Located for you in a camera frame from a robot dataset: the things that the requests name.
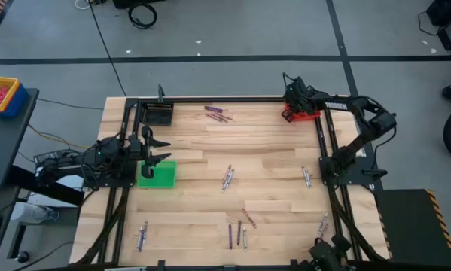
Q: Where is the red plastic basket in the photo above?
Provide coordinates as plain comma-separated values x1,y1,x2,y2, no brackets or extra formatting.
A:
281,104,322,123

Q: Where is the black bulky device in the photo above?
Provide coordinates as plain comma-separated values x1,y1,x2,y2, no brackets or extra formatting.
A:
308,233,353,271

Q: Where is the yellow floor cable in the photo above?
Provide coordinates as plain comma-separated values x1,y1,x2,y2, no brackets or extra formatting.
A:
27,123,94,150

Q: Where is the green plastic basket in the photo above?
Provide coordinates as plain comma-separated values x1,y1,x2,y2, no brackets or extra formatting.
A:
137,160,178,189

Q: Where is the clear plastic jug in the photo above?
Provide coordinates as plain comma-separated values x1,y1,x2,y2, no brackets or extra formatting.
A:
10,201,59,225

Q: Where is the black plastic basket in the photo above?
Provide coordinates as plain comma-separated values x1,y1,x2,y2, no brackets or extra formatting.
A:
141,102,175,127

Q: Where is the coiled black cable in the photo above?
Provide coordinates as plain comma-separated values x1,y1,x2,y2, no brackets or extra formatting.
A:
128,2,158,30

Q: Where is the black aluminium table frame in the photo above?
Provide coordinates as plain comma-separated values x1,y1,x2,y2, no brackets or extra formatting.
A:
74,96,390,271

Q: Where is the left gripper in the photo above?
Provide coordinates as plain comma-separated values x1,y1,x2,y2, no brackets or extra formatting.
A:
129,126,172,180

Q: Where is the long black floor cable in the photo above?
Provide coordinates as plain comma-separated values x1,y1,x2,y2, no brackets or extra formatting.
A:
87,0,127,97

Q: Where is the dark desk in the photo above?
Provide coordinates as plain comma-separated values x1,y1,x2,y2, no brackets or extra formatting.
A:
0,88,40,190
0,186,21,271

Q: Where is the blue plastic basket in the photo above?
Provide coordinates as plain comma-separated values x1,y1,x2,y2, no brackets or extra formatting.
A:
0,84,29,118

